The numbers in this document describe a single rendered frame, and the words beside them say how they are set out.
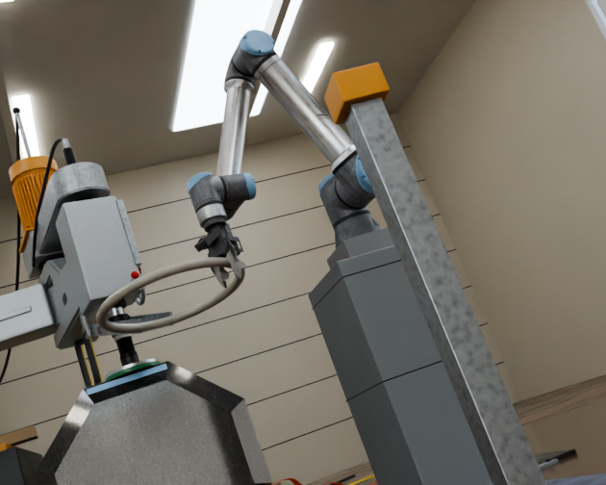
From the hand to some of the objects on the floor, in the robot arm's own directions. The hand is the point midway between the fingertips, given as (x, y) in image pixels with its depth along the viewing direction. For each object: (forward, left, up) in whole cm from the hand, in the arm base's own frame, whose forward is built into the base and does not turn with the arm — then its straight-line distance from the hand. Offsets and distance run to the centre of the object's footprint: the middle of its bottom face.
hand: (230, 279), depth 228 cm
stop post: (-35, +64, -86) cm, 113 cm away
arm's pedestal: (-53, -39, -86) cm, 109 cm away
